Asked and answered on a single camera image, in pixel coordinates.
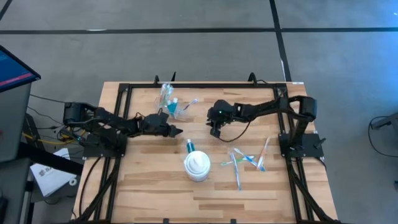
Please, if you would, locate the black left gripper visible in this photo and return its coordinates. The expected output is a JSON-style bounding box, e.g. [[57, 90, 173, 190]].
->
[[141, 112, 184, 138]]

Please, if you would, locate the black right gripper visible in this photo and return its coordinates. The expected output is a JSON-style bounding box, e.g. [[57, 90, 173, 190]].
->
[[206, 107, 225, 139]]

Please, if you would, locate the clear acrylic organizer box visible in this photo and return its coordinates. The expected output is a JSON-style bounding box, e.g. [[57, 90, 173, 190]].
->
[[153, 85, 188, 121]]

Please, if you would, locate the white Lysol wipes canister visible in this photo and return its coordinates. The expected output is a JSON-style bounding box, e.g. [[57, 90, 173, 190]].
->
[[183, 150, 211, 183]]

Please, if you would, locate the black desk beam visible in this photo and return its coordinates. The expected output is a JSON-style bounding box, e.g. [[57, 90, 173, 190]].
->
[[17, 141, 84, 175]]

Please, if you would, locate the white paper booklet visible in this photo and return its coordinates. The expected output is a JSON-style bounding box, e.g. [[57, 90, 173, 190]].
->
[[29, 147, 78, 198]]

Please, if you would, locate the grey monitor cart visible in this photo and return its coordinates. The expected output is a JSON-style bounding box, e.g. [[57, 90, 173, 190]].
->
[[0, 81, 32, 163]]

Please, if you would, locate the monitor with blue screen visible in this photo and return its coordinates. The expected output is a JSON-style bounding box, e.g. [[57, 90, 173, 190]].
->
[[0, 45, 42, 93]]

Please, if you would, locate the grey stand foot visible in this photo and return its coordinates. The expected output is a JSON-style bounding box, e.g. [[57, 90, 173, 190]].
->
[[371, 111, 398, 131]]

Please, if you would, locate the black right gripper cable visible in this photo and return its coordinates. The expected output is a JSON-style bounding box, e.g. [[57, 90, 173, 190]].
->
[[217, 120, 252, 143]]

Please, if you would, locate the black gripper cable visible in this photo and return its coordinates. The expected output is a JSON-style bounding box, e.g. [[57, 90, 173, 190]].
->
[[217, 120, 252, 143], [132, 107, 164, 121]]

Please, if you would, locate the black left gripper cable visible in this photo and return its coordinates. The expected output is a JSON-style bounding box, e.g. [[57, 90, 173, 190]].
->
[[132, 107, 164, 121]]

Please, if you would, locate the black aluminium table frame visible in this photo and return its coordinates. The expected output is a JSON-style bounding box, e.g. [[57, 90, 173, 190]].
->
[[72, 81, 341, 224]]

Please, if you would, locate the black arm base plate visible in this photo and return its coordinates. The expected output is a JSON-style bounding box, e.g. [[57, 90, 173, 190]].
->
[[277, 133, 325, 159], [81, 133, 129, 159]]

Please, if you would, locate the yellow cable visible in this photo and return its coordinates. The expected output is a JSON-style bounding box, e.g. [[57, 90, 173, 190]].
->
[[21, 132, 77, 146]]

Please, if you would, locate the black floor cable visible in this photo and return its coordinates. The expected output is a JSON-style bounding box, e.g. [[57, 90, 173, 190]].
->
[[368, 115, 398, 159]]

